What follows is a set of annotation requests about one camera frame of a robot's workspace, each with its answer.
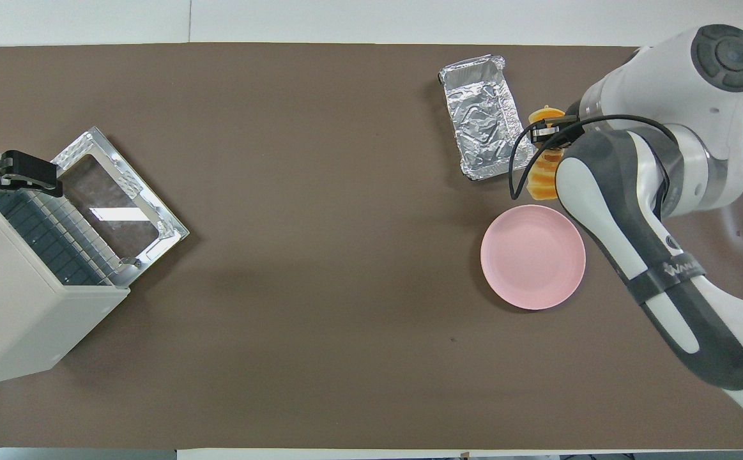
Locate aluminium foil tray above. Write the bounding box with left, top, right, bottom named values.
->
left=438, top=54, right=536, bottom=181

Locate metal oven rack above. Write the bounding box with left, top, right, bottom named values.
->
left=0, top=188, right=123, bottom=288

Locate orange spiral bread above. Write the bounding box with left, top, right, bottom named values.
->
left=526, top=107, right=567, bottom=201

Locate brown paper table mat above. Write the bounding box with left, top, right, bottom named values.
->
left=0, top=42, right=743, bottom=450

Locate glass oven door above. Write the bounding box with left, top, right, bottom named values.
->
left=50, top=126, right=190, bottom=288

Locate white toaster oven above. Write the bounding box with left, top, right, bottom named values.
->
left=0, top=188, right=130, bottom=390

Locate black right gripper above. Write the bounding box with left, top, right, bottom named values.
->
left=530, top=114, right=586, bottom=147

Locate pink round plate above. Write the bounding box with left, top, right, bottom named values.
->
left=480, top=204, right=587, bottom=312

